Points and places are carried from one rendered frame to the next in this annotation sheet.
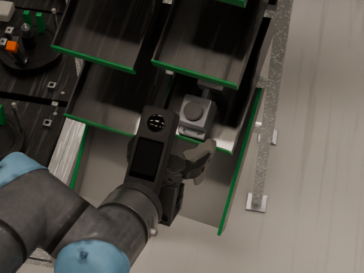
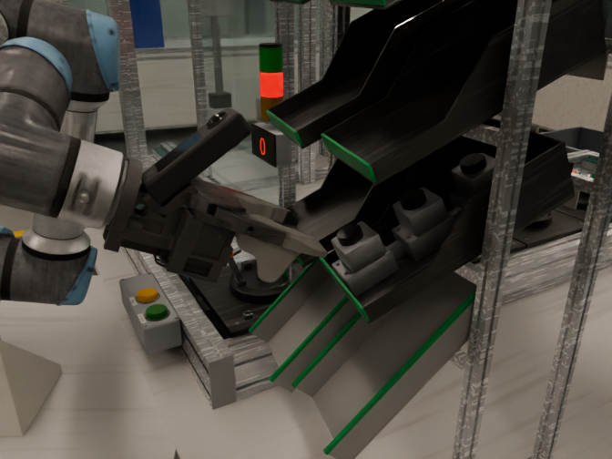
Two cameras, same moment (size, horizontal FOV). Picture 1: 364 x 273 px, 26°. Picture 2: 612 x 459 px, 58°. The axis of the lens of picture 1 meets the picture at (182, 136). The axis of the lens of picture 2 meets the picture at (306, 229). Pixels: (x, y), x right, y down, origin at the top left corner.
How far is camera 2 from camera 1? 87 cm
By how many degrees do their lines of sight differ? 47
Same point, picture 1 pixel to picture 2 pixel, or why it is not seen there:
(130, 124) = not seen: hidden behind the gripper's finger
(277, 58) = (495, 229)
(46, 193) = (14, 65)
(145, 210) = (95, 164)
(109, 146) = (316, 307)
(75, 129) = not seen: hidden behind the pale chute
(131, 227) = (42, 145)
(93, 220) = (11, 103)
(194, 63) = (362, 153)
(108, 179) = (294, 339)
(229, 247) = not seen: outside the picture
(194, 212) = (336, 422)
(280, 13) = (503, 134)
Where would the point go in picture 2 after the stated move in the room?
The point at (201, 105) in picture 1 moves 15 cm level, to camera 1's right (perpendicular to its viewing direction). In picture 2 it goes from (363, 235) to (476, 285)
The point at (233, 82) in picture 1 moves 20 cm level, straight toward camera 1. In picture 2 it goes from (378, 175) to (190, 219)
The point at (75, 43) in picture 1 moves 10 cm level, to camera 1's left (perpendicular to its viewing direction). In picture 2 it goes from (289, 120) to (247, 108)
